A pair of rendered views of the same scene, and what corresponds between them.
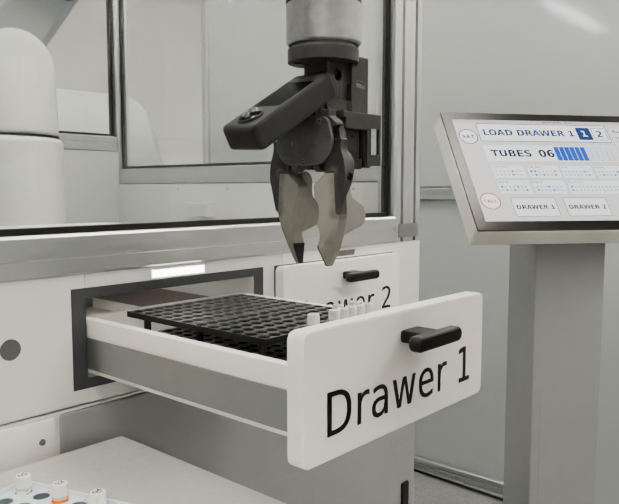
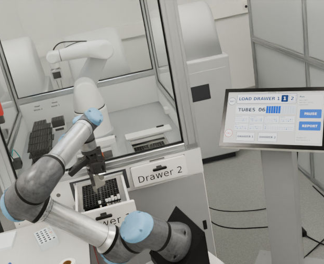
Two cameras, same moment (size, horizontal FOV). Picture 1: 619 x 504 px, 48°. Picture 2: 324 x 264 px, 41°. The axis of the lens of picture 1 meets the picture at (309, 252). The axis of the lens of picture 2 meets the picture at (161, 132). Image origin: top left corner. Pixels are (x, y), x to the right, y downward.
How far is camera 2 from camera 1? 1.74 m
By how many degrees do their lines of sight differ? 43
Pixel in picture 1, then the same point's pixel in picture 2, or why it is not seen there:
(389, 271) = (179, 162)
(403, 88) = (181, 101)
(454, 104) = not seen: outside the picture
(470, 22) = not seen: outside the picture
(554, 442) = (276, 215)
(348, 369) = not seen: hidden behind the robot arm
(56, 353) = (68, 195)
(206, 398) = not seen: hidden behind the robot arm
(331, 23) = (82, 149)
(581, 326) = (283, 175)
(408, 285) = (196, 162)
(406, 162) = (187, 124)
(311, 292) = (143, 173)
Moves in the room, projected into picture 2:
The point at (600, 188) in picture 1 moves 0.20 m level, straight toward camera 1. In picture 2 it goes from (277, 128) to (245, 142)
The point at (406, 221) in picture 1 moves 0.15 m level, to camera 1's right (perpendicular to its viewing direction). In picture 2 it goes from (190, 143) to (215, 146)
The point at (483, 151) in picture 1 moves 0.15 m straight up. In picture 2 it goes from (235, 108) to (232, 80)
